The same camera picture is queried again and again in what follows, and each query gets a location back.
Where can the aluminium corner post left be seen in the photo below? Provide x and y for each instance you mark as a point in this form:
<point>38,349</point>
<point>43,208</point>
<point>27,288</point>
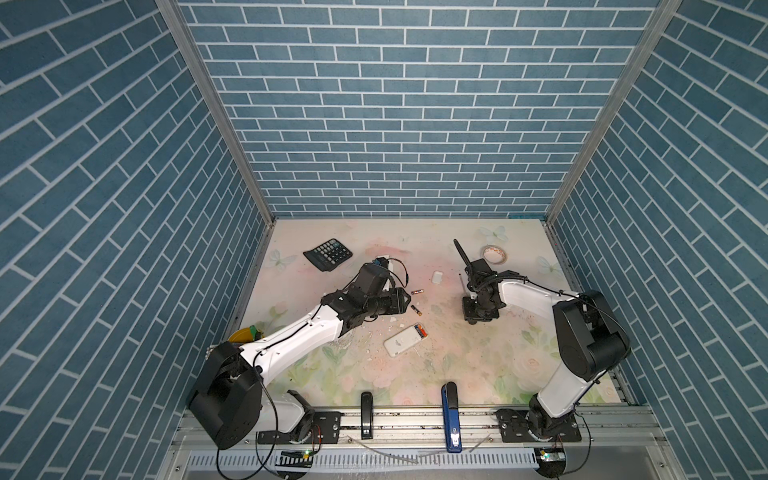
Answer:
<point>173,17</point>

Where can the aluminium corner post right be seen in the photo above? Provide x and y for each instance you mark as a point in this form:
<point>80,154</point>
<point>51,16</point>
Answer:
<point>652,33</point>

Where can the orange handled screwdriver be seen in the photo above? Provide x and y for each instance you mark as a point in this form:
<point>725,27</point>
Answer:
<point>463,284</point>

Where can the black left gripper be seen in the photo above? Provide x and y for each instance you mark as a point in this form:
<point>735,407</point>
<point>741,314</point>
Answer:
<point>398,303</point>

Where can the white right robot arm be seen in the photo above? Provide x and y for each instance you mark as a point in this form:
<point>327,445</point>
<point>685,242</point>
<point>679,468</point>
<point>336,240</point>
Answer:
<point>590,340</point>

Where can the aluminium corner post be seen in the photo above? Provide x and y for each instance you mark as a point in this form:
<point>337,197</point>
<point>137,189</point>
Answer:
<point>652,33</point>
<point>173,17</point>

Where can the white air conditioner remote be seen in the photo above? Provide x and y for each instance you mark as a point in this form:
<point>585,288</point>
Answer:
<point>405,339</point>

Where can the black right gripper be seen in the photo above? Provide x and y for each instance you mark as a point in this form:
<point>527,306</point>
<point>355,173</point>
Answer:
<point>468,315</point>

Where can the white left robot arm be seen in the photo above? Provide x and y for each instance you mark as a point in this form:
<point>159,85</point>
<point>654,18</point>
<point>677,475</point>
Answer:
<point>230,399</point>

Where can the tape roll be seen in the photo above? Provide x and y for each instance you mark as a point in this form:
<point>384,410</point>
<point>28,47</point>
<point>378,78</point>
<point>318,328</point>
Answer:
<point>494,255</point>

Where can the blue stapler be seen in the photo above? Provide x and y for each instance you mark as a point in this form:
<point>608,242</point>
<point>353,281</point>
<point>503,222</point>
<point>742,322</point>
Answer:
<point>451,417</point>

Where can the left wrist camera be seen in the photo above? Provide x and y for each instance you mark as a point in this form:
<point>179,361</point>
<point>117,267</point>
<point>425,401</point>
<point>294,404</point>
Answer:
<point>384,264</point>

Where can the black desktop calculator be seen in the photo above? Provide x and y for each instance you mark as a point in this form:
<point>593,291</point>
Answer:
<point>328,256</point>

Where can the yellow pen cup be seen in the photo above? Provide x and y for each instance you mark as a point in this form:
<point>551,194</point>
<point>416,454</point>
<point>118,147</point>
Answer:
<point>246,335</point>

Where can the black stapler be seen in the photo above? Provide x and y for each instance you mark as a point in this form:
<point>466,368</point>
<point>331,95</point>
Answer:
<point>366,415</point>

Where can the aluminium front rail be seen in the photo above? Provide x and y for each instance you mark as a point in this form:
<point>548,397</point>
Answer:
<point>617,442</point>

